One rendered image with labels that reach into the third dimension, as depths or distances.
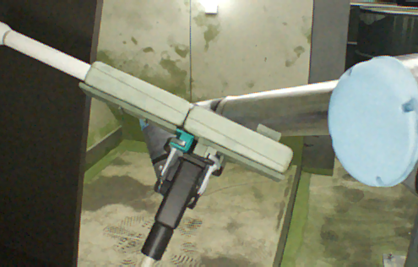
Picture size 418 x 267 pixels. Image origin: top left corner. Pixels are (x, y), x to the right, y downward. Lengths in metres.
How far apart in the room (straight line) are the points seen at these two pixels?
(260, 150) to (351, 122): 0.20
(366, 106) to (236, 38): 1.92
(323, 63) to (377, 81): 1.88
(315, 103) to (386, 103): 0.30
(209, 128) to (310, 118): 0.18
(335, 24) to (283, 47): 0.29
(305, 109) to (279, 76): 1.61
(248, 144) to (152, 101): 0.14
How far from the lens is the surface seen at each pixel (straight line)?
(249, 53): 2.29
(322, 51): 2.24
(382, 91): 0.38
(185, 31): 2.37
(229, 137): 0.57
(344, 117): 0.42
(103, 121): 2.57
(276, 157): 0.58
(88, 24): 0.75
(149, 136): 0.88
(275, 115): 0.74
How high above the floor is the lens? 1.06
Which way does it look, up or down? 21 degrees down
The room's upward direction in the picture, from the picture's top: straight up
